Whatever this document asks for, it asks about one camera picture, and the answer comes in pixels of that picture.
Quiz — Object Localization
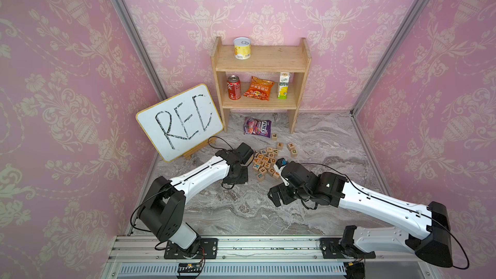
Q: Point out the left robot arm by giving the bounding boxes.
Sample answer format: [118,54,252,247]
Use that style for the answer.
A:
[134,143,255,257]

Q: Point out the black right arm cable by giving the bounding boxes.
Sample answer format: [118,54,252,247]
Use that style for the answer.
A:
[298,162,470,271]

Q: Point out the whiteboard with yellow rim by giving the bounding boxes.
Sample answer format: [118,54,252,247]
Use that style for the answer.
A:
[136,84,224,162]

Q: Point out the block with brown F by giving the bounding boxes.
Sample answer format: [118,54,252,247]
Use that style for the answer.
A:
[258,167,267,175]

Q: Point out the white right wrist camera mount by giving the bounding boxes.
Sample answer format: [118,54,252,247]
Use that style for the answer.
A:
[273,158,289,186]

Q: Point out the green white drink carton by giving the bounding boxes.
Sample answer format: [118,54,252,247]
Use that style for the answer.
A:
[277,72,291,99]

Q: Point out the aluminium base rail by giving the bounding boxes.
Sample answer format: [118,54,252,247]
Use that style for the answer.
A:
[102,235,442,278]

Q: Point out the red soda can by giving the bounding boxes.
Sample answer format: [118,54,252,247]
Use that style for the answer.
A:
[227,75,241,100]

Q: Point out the wooden whiteboard easel stand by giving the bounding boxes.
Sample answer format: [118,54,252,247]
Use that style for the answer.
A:
[182,138,216,160]

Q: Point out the purple candy bag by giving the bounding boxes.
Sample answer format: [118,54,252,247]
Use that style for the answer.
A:
[244,117,272,138]

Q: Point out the wooden shelf unit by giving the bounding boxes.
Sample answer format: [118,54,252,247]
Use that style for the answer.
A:
[211,37,312,134]

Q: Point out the block with teal E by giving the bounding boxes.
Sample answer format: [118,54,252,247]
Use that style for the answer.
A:
[257,173,265,182]

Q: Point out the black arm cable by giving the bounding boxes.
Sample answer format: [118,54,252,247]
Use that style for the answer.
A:
[298,162,470,271]
[129,136,257,241]

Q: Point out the orange snack bag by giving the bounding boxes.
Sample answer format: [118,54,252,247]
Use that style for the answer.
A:
[244,76,275,101]

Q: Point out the block with brown C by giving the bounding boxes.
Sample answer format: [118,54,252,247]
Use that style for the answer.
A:
[267,167,275,177]

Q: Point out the yellow tin can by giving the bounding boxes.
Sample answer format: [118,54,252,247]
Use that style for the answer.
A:
[233,37,251,60]

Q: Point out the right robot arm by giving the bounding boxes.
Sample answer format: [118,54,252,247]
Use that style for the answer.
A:
[267,158,453,268]

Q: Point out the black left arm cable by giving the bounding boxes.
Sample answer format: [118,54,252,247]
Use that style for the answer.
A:
[129,136,257,241]

